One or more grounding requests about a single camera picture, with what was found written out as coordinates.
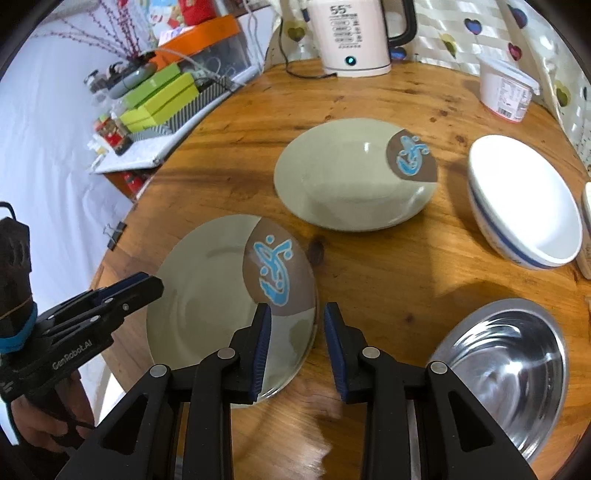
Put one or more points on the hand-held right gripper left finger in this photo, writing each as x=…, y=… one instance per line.
x=263, y=350

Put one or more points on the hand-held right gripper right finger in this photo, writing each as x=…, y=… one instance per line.
x=333, y=350

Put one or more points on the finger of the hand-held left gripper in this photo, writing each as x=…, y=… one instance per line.
x=115, y=285
x=138, y=293

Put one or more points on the green fish print plate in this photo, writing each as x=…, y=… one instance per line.
x=332, y=175
x=207, y=300

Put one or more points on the stainless steel bowl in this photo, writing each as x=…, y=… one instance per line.
x=508, y=369

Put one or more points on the person's left hand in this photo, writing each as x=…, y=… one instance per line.
x=37, y=424

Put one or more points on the black binder clip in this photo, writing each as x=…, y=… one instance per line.
x=115, y=233

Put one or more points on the white board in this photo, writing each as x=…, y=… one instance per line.
x=138, y=154

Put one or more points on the small red jar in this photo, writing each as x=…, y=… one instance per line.
x=113, y=136

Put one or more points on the small green box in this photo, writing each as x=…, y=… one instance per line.
x=138, y=121

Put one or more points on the grey oblong object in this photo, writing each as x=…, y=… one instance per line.
x=131, y=81

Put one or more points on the purple branch decoration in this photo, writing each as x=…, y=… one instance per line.
x=120, y=27

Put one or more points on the clear box with orange lid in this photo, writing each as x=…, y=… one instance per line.
x=203, y=32

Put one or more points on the colourful red box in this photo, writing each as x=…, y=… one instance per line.
x=194, y=9

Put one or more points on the white plastic tub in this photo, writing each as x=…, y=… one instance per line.
x=505, y=92

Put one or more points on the white electric kettle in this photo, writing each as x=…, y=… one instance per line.
x=351, y=37

